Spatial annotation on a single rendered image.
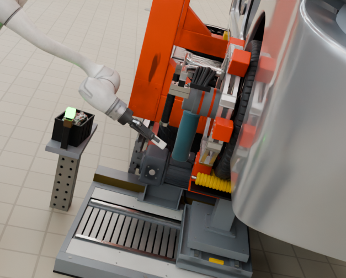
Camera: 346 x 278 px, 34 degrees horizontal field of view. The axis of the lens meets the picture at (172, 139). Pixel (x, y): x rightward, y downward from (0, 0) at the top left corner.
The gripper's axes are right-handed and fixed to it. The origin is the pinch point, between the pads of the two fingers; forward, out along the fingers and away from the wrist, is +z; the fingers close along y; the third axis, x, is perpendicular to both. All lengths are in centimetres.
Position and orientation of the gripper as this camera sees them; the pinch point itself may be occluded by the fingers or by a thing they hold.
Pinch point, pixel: (158, 142)
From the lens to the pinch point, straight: 245.5
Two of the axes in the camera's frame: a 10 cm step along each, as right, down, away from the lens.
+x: 5.7, -8.0, 2.0
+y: 2.8, -0.4, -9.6
